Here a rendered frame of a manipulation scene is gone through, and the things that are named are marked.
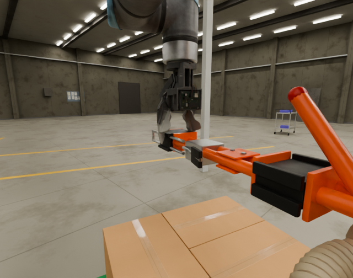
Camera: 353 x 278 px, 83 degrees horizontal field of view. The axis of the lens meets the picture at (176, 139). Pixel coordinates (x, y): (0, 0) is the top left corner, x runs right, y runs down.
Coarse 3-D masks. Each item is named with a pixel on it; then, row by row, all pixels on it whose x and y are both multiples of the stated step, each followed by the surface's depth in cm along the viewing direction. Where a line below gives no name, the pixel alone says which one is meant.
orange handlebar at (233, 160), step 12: (180, 144) 50; (204, 156) 41; (216, 156) 38; (228, 156) 35; (240, 156) 34; (252, 156) 35; (228, 168) 36; (240, 168) 32; (324, 192) 22; (336, 192) 22; (348, 192) 23; (324, 204) 22; (336, 204) 21; (348, 204) 20; (348, 216) 20
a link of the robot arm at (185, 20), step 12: (168, 0) 44; (180, 0) 45; (192, 0) 46; (168, 12) 44; (180, 12) 45; (192, 12) 46; (168, 24) 46; (180, 24) 46; (192, 24) 47; (168, 36) 47; (180, 36) 46; (192, 36) 47
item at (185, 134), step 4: (172, 132) 54; (176, 132) 54; (180, 132) 54; (184, 132) 54; (188, 132) 55; (192, 132) 55; (196, 132) 56; (176, 136) 53; (180, 136) 54; (184, 136) 54; (188, 136) 55; (192, 136) 55; (196, 136) 56; (172, 140) 54; (172, 144) 54; (176, 148) 54; (180, 148) 54
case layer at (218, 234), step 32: (128, 224) 129; (160, 224) 129; (192, 224) 129; (224, 224) 129; (256, 224) 129; (128, 256) 103; (160, 256) 103; (192, 256) 103; (224, 256) 103; (256, 256) 103; (288, 256) 103
